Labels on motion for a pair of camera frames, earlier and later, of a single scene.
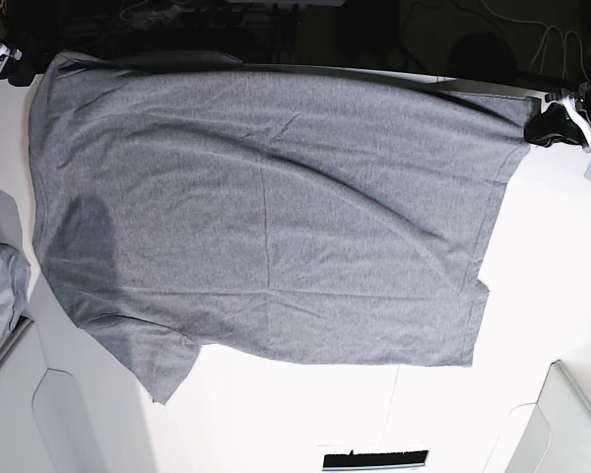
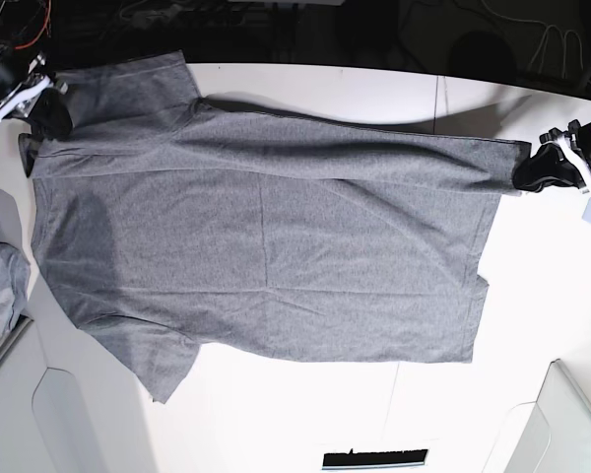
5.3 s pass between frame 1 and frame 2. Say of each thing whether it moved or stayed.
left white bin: stayed
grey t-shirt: moved
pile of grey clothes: stayed
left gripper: moved
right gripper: moved
